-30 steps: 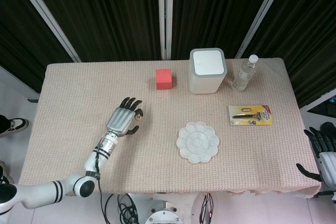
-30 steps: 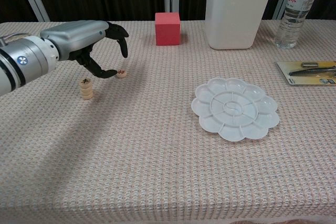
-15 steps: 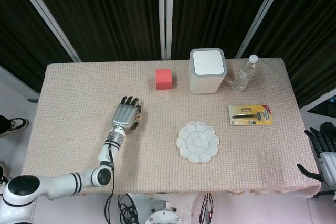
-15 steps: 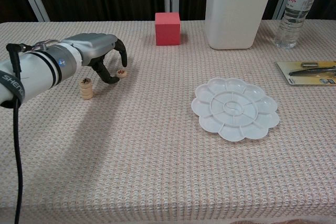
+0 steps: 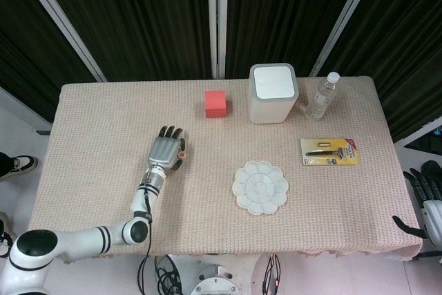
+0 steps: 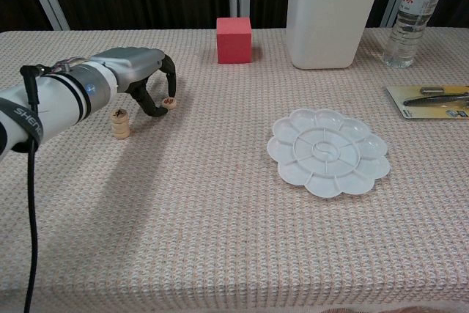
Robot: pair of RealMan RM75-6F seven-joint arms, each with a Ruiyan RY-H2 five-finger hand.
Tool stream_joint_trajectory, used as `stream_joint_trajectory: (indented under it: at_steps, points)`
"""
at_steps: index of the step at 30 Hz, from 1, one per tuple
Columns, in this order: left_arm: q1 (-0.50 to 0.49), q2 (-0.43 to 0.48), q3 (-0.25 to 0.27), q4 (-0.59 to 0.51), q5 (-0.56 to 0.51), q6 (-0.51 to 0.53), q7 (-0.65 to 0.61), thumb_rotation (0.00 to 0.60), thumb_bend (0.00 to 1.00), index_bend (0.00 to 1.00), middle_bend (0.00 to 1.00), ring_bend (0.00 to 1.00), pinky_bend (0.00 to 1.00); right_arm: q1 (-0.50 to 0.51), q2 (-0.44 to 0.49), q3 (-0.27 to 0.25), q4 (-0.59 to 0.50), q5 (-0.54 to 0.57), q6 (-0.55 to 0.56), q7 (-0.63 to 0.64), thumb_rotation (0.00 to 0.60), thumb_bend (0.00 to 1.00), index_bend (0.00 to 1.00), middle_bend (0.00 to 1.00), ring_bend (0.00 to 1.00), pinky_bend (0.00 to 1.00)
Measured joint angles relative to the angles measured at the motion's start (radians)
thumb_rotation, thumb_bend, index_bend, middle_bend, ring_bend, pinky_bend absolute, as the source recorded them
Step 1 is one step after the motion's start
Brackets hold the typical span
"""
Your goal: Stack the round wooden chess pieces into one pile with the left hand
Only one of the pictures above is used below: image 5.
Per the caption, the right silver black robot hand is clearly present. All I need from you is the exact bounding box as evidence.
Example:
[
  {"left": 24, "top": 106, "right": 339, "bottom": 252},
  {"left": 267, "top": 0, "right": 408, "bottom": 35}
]
[{"left": 392, "top": 169, "right": 442, "bottom": 240}]

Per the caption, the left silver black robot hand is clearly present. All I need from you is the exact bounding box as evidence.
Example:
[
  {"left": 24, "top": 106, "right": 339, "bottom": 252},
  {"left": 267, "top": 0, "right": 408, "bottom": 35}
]
[{"left": 147, "top": 124, "right": 189, "bottom": 174}]

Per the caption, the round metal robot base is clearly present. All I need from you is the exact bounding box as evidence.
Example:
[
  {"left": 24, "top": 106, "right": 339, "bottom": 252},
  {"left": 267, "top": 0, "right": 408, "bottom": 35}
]
[{"left": 189, "top": 263, "right": 242, "bottom": 295}]

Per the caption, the black rounded background object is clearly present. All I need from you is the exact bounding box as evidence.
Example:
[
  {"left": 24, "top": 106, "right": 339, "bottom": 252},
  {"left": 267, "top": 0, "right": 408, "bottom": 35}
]
[{"left": 421, "top": 160, "right": 442, "bottom": 186}]

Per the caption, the red foam cube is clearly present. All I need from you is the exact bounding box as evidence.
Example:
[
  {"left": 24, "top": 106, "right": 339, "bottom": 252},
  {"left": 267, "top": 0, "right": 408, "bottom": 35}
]
[{"left": 203, "top": 90, "right": 228, "bottom": 119}]

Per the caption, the beige woven tablecloth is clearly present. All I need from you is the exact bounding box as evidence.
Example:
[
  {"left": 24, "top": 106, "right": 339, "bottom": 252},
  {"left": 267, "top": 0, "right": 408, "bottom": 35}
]
[{"left": 27, "top": 74, "right": 424, "bottom": 263}]

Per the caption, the white flower paint palette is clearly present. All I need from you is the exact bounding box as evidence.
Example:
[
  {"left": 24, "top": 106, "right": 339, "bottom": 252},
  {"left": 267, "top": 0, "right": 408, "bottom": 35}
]
[{"left": 231, "top": 160, "right": 289, "bottom": 216}]

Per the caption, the white square trash bin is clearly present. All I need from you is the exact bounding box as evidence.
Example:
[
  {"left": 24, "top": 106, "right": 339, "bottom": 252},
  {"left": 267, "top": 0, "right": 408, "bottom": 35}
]
[{"left": 249, "top": 62, "right": 300, "bottom": 125}]

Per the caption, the yellow razor blister pack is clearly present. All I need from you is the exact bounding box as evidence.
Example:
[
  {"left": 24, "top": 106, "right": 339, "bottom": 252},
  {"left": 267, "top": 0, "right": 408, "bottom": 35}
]
[{"left": 300, "top": 137, "right": 359, "bottom": 166}]

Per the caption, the black curtain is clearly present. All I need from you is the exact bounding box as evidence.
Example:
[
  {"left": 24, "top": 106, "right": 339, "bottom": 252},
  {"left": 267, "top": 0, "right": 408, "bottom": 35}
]
[
  {"left": 224, "top": 0, "right": 367, "bottom": 77},
  {"left": 0, "top": 0, "right": 98, "bottom": 124},
  {"left": 32, "top": 0, "right": 214, "bottom": 82},
  {"left": 316, "top": 0, "right": 442, "bottom": 143}
]

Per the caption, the person in black trousers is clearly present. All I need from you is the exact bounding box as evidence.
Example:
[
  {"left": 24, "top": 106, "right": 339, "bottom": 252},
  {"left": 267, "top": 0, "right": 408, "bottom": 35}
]
[{"left": 0, "top": 151, "right": 38, "bottom": 258}]

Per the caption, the clear plastic water bottle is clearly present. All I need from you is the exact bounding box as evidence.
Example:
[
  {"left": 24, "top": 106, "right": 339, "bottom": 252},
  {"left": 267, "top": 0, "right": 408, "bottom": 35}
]
[{"left": 304, "top": 71, "right": 340, "bottom": 122}]

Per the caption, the black robot hand cable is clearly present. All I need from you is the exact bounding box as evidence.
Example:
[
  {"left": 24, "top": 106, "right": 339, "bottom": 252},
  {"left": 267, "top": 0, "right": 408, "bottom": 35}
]
[{"left": 137, "top": 175, "right": 155, "bottom": 295}]

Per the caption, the black cable bundle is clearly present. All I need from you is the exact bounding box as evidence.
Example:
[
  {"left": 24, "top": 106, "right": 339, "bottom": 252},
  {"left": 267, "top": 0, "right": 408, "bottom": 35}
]
[{"left": 153, "top": 254, "right": 184, "bottom": 295}]

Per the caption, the silver metal frame post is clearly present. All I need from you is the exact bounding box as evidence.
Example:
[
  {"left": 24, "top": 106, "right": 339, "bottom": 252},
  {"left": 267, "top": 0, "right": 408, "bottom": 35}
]
[
  {"left": 308, "top": 0, "right": 383, "bottom": 77},
  {"left": 206, "top": 0, "right": 229, "bottom": 80},
  {"left": 12, "top": 0, "right": 106, "bottom": 82}
]

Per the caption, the black red cable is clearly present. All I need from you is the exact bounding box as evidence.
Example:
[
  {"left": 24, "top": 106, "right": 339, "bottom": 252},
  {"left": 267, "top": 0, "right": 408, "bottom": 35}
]
[{"left": 261, "top": 253, "right": 282, "bottom": 295}]

